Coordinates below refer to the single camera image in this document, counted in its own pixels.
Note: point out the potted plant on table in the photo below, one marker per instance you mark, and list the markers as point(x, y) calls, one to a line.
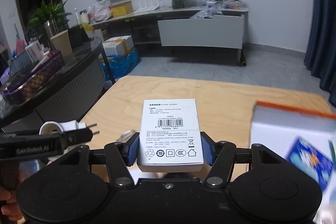
point(53, 11)

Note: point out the clutter of small boxes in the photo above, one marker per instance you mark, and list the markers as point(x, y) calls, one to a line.
point(217, 4)

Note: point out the purple tray box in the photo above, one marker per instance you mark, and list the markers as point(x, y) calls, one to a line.
point(22, 89)

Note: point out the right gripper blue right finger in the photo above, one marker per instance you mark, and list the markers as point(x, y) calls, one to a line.
point(209, 148)

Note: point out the plastic bags in drawer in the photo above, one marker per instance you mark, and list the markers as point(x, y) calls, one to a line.
point(206, 13)

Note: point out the cardboard box on floor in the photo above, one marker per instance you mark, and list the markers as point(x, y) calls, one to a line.
point(119, 45)

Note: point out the clear liquid refill bottle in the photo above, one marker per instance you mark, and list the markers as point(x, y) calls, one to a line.
point(126, 136)

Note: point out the orange white cardboard box lid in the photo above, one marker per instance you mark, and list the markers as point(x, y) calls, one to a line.
point(304, 137)

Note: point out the blue plastic bag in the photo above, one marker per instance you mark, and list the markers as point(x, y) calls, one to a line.
point(123, 65)

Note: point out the white power adapter box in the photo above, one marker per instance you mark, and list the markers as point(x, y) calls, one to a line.
point(170, 137)

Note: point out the black round side table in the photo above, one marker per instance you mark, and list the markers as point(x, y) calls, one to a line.
point(66, 96)

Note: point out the tv stand cabinet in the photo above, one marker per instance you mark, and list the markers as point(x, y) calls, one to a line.
point(178, 28)

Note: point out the white socket plug heater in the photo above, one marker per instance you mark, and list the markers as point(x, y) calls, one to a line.
point(52, 127)

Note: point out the left hand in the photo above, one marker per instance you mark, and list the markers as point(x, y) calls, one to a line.
point(11, 178)

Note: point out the white router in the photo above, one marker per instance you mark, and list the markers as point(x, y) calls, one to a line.
point(147, 6)

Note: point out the pink plastic bag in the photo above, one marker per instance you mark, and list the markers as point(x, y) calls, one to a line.
point(100, 11)

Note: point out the teal white product box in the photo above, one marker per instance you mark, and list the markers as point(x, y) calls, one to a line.
point(332, 147)

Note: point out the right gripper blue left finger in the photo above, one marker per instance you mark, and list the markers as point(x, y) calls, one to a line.
point(130, 149)

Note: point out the blue curtain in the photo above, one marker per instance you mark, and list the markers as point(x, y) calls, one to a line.
point(320, 53)

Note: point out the yellow box on stand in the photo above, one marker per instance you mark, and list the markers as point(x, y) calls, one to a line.
point(121, 9)

